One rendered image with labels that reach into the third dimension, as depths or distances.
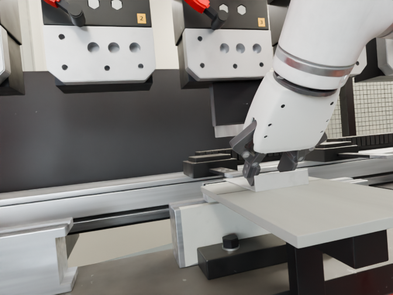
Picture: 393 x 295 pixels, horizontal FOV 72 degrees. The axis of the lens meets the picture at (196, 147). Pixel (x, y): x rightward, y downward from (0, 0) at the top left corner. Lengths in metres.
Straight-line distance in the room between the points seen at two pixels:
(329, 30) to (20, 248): 0.46
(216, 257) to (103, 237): 2.49
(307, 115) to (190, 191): 0.44
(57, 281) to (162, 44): 2.83
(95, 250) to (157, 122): 2.10
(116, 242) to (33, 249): 2.47
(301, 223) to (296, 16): 0.19
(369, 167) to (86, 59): 0.87
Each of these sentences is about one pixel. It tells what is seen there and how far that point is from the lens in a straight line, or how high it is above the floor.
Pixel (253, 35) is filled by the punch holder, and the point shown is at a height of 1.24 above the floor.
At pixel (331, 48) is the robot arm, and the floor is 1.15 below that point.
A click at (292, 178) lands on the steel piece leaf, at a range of 0.41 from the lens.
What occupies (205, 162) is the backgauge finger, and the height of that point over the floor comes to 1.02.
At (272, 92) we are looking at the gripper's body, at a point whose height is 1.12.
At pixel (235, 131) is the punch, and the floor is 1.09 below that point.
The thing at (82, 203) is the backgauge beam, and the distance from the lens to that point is 0.71.
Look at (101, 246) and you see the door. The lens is 2.90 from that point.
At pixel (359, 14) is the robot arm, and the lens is 0.30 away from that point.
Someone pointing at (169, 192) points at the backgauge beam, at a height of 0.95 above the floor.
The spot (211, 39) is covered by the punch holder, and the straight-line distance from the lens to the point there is 0.46.
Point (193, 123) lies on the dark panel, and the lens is 0.99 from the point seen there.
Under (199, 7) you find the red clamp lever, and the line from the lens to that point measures 0.45.
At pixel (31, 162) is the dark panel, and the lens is 1.00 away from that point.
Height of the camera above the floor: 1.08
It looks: 2 degrees down
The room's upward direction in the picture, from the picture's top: 5 degrees counter-clockwise
